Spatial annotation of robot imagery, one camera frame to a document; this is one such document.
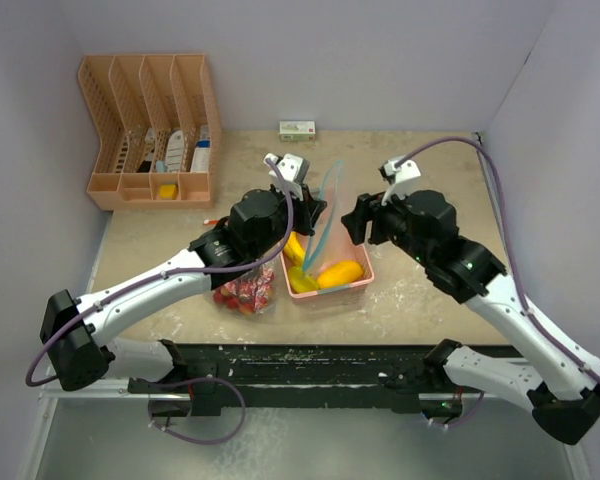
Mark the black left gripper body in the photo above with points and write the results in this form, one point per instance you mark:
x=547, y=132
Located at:
x=282, y=220

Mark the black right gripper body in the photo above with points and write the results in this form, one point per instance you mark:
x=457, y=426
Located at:
x=389, y=221

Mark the yellow banana bunch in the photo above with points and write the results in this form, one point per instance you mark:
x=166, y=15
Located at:
x=294, y=251

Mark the clear blue-zipper bag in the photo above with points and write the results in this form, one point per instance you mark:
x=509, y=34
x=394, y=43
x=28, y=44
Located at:
x=322, y=248

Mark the yellow mango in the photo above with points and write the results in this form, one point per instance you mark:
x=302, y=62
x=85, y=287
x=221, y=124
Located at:
x=340, y=273

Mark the green starfruit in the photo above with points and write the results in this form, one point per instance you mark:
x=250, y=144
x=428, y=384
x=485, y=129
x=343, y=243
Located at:
x=300, y=281

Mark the clear orange-zipper bag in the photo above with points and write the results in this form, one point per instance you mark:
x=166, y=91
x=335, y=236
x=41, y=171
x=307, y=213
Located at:
x=247, y=290

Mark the red strawberry cluster with leaves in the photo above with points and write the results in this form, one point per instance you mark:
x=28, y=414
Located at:
x=245, y=292

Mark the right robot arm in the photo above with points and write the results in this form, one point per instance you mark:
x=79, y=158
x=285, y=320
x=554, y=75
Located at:
x=559, y=384

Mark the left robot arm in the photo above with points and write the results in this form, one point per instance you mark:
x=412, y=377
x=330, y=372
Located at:
x=77, y=332

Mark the pink plastic basket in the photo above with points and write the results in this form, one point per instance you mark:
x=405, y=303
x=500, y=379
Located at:
x=347, y=251

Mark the green white small box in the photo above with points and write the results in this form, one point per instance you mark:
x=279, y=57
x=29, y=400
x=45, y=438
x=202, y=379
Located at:
x=297, y=131

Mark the white tube in organizer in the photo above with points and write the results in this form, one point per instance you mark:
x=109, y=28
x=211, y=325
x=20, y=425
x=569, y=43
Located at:
x=174, y=151

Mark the yellow sponge in organizer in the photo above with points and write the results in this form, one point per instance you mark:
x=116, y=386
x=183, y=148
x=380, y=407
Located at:
x=168, y=192

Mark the orange desk file organizer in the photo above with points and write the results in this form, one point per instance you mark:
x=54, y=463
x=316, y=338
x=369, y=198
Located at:
x=136, y=101

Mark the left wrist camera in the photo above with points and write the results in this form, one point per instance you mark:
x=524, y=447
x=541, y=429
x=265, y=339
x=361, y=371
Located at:
x=292, y=172

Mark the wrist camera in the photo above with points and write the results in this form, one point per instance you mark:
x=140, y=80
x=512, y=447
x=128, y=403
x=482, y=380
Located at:
x=292, y=172
x=401, y=175

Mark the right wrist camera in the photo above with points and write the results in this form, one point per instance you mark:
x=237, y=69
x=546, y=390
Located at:
x=401, y=175

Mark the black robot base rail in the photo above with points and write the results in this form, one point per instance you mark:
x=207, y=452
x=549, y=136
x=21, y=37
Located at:
x=210, y=377

